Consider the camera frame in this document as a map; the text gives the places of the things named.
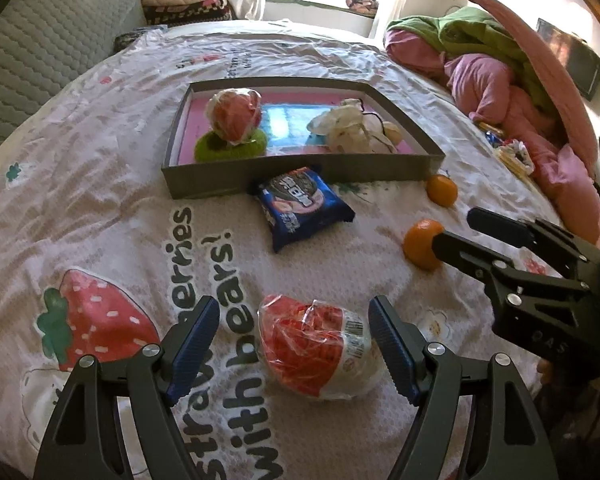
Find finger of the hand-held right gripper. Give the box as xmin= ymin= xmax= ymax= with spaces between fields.
xmin=431 ymin=230 xmax=591 ymax=306
xmin=466 ymin=206 xmax=600 ymax=278

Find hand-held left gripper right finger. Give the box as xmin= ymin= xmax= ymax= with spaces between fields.
xmin=368 ymin=295 xmax=551 ymax=480

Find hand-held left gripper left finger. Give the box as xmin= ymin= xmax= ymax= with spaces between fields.
xmin=40 ymin=296 xmax=221 ymax=480

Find large orange tangerine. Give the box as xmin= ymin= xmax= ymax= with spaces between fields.
xmin=403 ymin=218 xmax=446 ymax=271

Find small orange tangerine with stem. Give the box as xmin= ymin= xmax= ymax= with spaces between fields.
xmin=426 ymin=174 xmax=458 ymax=207

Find red and blue bread bag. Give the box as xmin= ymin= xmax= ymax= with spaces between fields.
xmin=257 ymin=294 xmax=381 ymax=402

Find blue cookie packet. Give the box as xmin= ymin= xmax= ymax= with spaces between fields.
xmin=252 ymin=167 xmax=356 ymax=253

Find grey cardboard box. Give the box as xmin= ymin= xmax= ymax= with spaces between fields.
xmin=161 ymin=78 xmax=446 ymax=201

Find white plastic bag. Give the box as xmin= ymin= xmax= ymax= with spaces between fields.
xmin=307 ymin=98 xmax=398 ymax=154

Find green fuzzy ring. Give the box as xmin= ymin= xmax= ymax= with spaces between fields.
xmin=194 ymin=127 xmax=268 ymax=163

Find red bread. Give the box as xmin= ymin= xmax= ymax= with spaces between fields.
xmin=206 ymin=88 xmax=263 ymax=147

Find patterned snack bag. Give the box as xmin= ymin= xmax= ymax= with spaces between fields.
xmin=497 ymin=141 xmax=536 ymax=177

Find small blue snack packet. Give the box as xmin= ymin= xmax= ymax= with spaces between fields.
xmin=480 ymin=122 xmax=506 ymax=147

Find pink duvet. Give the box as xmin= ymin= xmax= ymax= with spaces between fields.
xmin=384 ymin=27 xmax=600 ymax=241

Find long pink cushion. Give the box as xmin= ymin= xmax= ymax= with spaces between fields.
xmin=453 ymin=0 xmax=600 ymax=181

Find green blanket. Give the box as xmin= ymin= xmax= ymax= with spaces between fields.
xmin=387 ymin=6 xmax=556 ymax=111

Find strawberry print bedsheet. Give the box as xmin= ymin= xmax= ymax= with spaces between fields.
xmin=0 ymin=19 xmax=596 ymax=480

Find dark patterned folded blanket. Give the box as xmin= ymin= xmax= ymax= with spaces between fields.
xmin=145 ymin=2 xmax=236 ymax=26

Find grey quilted headboard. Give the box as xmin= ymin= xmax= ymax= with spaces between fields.
xmin=0 ymin=0 xmax=148 ymax=171

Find dark wall frame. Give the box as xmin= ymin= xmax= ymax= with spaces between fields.
xmin=536 ymin=17 xmax=600 ymax=102

